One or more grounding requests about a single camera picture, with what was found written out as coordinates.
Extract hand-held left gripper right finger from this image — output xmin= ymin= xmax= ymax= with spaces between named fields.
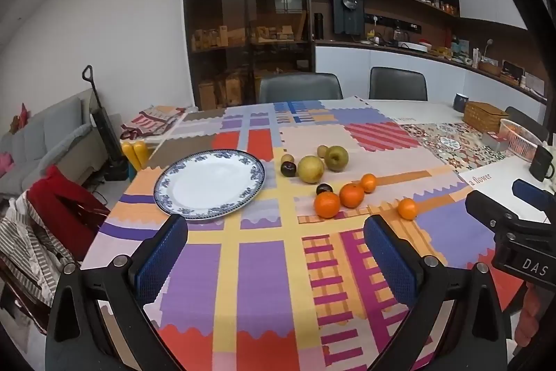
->
xmin=363 ymin=215 xmax=509 ymax=371

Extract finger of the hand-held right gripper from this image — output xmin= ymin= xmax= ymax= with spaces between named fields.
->
xmin=465 ymin=189 xmax=528 ymax=233
xmin=512 ymin=179 xmax=556 ymax=212

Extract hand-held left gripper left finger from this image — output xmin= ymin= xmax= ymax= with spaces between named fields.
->
xmin=46 ymin=215 xmax=189 ymax=371

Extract blue patterned white plate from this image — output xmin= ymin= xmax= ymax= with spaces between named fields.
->
xmin=153 ymin=149 xmax=265 ymax=221

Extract green pear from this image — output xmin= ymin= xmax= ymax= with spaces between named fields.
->
xmin=324 ymin=145 xmax=349 ymax=172

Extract yellow pear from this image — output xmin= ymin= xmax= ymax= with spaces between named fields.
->
xmin=297 ymin=155 xmax=326 ymax=184

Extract person's right hand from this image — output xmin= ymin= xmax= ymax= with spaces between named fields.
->
xmin=516 ymin=283 xmax=541 ymax=348

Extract black mug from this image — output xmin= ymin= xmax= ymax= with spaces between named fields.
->
xmin=529 ymin=145 xmax=556 ymax=182

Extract small grey box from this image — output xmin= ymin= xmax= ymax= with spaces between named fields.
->
xmin=481 ymin=132 xmax=509 ymax=152

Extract tile patterned cloth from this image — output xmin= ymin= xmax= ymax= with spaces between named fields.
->
xmin=400 ymin=121 xmax=515 ymax=172

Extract grey chair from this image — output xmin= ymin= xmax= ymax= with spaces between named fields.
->
xmin=368 ymin=67 xmax=428 ymax=101
xmin=505 ymin=107 xmax=549 ymax=141
xmin=258 ymin=72 xmax=344 ymax=104

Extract wicker box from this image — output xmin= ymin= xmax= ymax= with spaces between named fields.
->
xmin=463 ymin=102 xmax=510 ymax=132

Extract colourful patchwork tablecloth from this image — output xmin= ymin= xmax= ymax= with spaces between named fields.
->
xmin=80 ymin=95 xmax=528 ymax=371

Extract yellow bottle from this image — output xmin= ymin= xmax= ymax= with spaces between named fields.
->
xmin=134 ymin=142 xmax=150 ymax=172
xmin=121 ymin=142 xmax=136 ymax=172

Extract white printed cloth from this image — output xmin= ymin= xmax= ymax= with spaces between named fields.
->
xmin=369 ymin=99 xmax=556 ymax=224

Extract red cloth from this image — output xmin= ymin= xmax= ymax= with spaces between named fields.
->
xmin=27 ymin=164 xmax=109 ymax=243

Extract striped grey cloth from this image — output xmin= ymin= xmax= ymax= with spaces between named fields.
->
xmin=0 ymin=197 xmax=81 ymax=306

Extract folded patterned cloth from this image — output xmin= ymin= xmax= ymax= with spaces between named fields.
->
xmin=120 ymin=106 xmax=194 ymax=140

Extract black upright vacuum cleaner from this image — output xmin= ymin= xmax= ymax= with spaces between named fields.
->
xmin=82 ymin=65 xmax=129 ymax=182

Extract grey sofa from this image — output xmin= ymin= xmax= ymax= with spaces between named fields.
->
xmin=0 ymin=95 xmax=109 ymax=198

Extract red plush toy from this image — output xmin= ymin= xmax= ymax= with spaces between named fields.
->
xmin=11 ymin=104 xmax=31 ymax=134

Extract white base cabinet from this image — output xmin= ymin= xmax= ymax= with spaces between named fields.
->
xmin=315 ymin=43 xmax=549 ymax=116

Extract dark glass display cabinet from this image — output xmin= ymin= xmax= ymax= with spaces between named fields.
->
xmin=181 ymin=0 xmax=316 ymax=111

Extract black wall water dispenser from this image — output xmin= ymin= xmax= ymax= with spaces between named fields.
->
xmin=332 ymin=0 xmax=366 ymax=36

